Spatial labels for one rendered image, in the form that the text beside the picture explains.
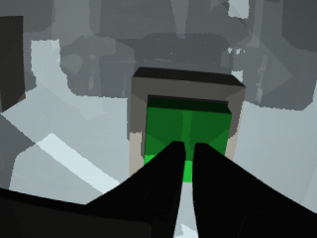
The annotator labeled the red button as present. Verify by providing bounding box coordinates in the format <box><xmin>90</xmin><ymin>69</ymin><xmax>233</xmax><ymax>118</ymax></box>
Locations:
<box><xmin>0</xmin><ymin>16</ymin><xmax>25</xmax><ymax>114</ymax></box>

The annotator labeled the green square button in grey housing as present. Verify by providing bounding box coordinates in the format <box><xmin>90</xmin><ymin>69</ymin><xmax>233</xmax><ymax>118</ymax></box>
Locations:
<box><xmin>128</xmin><ymin>67</ymin><xmax>247</xmax><ymax>182</ymax></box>

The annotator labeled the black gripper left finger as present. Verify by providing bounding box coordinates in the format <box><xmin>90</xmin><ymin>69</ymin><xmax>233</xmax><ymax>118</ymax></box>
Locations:
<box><xmin>0</xmin><ymin>142</ymin><xmax>186</xmax><ymax>238</ymax></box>

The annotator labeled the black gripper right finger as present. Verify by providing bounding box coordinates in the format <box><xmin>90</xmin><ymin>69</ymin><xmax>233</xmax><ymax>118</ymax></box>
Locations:
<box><xmin>191</xmin><ymin>143</ymin><xmax>317</xmax><ymax>238</ymax></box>

